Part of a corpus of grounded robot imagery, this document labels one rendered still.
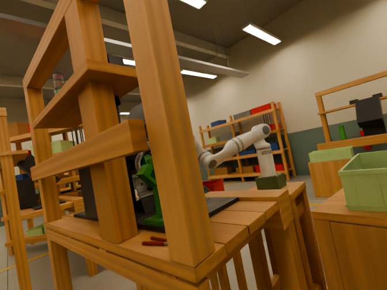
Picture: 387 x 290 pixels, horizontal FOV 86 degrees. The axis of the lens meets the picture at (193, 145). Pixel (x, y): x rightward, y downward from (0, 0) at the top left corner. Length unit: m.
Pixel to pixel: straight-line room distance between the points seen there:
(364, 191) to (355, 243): 0.21
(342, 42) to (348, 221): 5.71
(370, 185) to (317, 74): 5.56
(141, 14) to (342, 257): 1.18
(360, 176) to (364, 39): 5.51
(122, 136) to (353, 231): 0.96
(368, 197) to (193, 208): 0.77
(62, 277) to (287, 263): 1.48
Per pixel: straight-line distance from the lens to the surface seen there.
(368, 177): 1.10
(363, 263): 1.17
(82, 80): 0.91
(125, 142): 0.59
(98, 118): 0.87
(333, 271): 1.24
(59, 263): 1.91
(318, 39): 6.72
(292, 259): 1.16
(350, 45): 6.49
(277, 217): 1.04
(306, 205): 1.49
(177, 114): 0.55
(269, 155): 1.36
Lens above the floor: 1.15
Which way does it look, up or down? 3 degrees up
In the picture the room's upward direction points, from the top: 11 degrees counter-clockwise
